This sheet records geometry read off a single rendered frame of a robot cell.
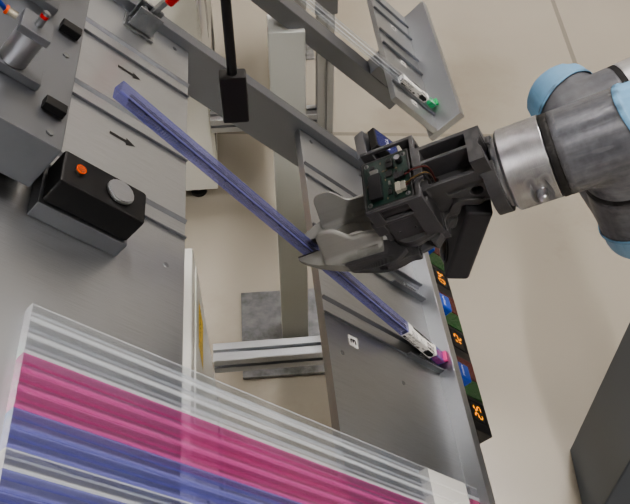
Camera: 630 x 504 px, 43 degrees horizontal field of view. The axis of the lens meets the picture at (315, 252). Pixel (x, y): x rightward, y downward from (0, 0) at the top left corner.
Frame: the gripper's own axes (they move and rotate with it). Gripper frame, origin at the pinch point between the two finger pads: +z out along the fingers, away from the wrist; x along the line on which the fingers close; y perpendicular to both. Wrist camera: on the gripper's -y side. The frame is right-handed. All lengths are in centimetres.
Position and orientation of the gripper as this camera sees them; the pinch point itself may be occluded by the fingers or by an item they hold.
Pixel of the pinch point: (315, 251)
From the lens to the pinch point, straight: 79.5
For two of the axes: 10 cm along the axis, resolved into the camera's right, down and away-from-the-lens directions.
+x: 0.5, 8.2, -5.7
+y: -4.7, -4.9, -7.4
